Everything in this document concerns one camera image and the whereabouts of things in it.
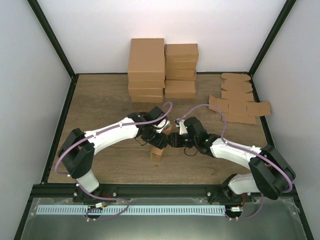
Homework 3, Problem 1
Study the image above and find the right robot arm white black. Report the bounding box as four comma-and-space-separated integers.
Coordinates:
168, 117, 296, 202

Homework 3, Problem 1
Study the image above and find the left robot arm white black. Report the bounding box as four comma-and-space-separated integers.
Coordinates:
58, 106, 170, 202

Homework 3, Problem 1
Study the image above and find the bottom large folded box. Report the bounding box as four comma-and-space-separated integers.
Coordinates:
130, 95, 164, 103

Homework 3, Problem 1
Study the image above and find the bottom small folded box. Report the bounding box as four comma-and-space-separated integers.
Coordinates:
164, 80, 196, 99

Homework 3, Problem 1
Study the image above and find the top large folded cardboard box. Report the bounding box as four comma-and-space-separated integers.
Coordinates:
127, 38, 165, 81

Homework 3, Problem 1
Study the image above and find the top small folded cardboard box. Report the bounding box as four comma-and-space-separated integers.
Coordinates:
165, 43, 199, 62

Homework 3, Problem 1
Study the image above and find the stack of flat cardboard blanks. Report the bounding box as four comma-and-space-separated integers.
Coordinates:
208, 73, 272, 124

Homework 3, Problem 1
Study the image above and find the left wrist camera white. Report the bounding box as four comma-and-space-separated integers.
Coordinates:
154, 118, 171, 133

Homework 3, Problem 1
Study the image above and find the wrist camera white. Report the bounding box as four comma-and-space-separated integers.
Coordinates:
174, 118, 188, 136
154, 118, 171, 133

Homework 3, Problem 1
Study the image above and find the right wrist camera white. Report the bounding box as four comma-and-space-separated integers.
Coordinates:
174, 118, 188, 136

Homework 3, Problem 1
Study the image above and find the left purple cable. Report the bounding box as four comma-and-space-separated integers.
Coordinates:
54, 101, 173, 223

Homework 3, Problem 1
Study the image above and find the purple cable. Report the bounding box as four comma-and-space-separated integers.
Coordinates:
54, 101, 173, 223
181, 103, 294, 222

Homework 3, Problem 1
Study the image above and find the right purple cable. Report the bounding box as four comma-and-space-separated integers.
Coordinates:
181, 103, 294, 222

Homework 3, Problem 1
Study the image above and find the grey metal base plate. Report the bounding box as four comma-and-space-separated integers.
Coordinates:
21, 197, 307, 240

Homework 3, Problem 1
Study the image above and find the light blue slotted cable duct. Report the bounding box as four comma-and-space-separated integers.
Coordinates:
35, 205, 226, 216

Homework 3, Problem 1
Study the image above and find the black aluminium frame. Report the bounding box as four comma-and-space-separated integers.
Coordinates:
13, 0, 316, 240

